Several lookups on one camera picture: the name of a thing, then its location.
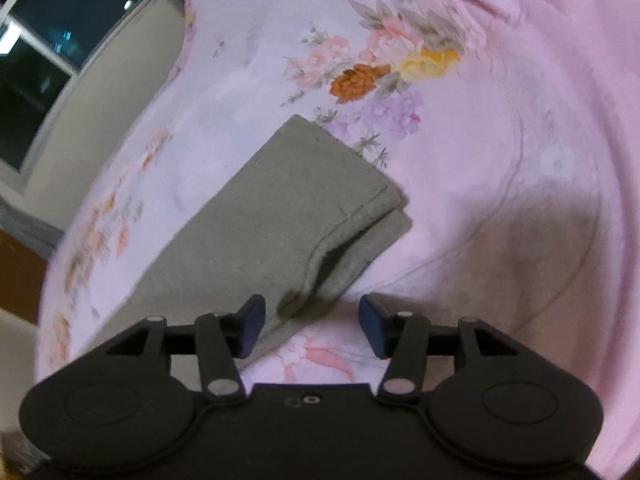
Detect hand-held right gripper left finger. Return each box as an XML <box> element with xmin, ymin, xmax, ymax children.
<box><xmin>100</xmin><ymin>294</ymin><xmax>267</xmax><ymax>403</ymax></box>

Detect pink floral bedsheet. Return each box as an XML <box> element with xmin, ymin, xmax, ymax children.
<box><xmin>34</xmin><ymin>0</ymin><xmax>640</xmax><ymax>480</ymax></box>

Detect brown wooden door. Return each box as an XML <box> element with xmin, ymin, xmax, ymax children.
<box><xmin>0</xmin><ymin>230</ymin><xmax>50</xmax><ymax>323</ymax></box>

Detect grey pants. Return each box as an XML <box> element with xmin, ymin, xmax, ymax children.
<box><xmin>75</xmin><ymin>114</ymin><xmax>413</xmax><ymax>376</ymax></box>

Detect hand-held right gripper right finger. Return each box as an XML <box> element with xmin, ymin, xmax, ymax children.
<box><xmin>359</xmin><ymin>294</ymin><xmax>536</xmax><ymax>403</ymax></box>

